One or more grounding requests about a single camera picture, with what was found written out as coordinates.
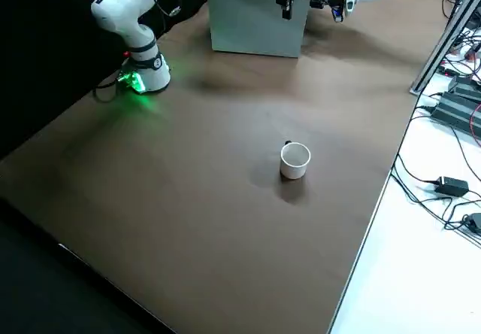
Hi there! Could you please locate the grey drawer cabinet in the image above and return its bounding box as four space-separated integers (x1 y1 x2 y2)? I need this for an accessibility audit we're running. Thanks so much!
205 0 310 59

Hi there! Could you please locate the white mug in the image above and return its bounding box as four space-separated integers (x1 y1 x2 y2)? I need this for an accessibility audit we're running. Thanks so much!
280 141 312 181

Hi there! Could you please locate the aluminium frame post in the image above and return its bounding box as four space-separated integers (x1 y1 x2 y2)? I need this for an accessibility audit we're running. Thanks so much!
409 0 481 95

